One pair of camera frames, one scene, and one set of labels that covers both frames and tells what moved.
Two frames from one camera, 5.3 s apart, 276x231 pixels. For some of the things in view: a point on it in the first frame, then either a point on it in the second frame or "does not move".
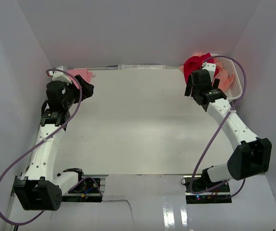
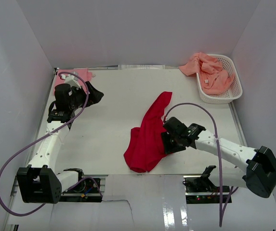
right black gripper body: x=193 y=93 -> x=171 y=143
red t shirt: x=194 y=63 -> x=146 y=147
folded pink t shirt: x=84 y=72 does not move
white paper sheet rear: x=141 y=67 does not move
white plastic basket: x=235 y=87 does not move
